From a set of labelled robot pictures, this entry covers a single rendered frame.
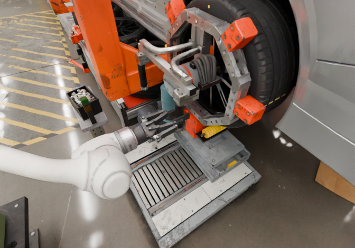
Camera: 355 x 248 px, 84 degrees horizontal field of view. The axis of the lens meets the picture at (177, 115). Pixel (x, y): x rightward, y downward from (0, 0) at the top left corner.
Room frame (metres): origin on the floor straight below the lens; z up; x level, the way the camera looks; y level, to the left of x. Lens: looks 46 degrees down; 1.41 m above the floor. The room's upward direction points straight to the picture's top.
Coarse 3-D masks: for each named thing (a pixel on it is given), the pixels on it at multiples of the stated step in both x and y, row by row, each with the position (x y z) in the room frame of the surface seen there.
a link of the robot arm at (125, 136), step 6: (114, 132) 0.44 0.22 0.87; (120, 132) 0.44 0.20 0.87; (126, 132) 0.44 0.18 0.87; (132, 132) 0.45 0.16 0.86; (120, 138) 0.41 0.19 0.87; (126, 138) 0.42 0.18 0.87; (132, 138) 0.42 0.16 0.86; (120, 144) 0.40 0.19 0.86; (126, 144) 0.40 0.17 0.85; (132, 144) 0.41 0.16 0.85; (126, 150) 0.39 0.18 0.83
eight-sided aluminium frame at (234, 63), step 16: (192, 16) 0.86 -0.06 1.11; (208, 16) 0.84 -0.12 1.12; (176, 32) 0.98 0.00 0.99; (208, 32) 0.77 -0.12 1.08; (224, 48) 0.69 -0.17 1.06; (240, 64) 0.66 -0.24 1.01; (240, 80) 0.61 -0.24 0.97; (240, 96) 0.63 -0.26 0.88; (192, 112) 0.82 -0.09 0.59; (208, 112) 0.79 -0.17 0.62
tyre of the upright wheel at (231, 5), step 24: (192, 0) 1.02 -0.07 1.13; (216, 0) 0.88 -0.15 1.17; (240, 0) 0.85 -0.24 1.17; (264, 0) 0.88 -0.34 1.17; (264, 24) 0.75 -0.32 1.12; (288, 24) 0.80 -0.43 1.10; (264, 48) 0.67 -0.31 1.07; (288, 48) 0.72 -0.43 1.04; (264, 72) 0.63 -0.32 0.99; (288, 72) 0.69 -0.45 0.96; (264, 96) 0.60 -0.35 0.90; (240, 120) 0.64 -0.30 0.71
